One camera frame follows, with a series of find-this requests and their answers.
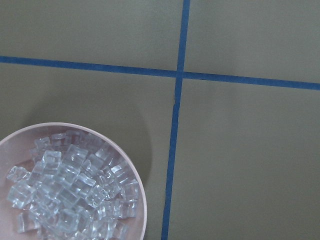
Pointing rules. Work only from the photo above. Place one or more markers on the clear ice cubes pile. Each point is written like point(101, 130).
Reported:
point(79, 188)

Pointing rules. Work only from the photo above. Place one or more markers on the pink bowl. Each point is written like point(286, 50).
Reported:
point(14, 150)

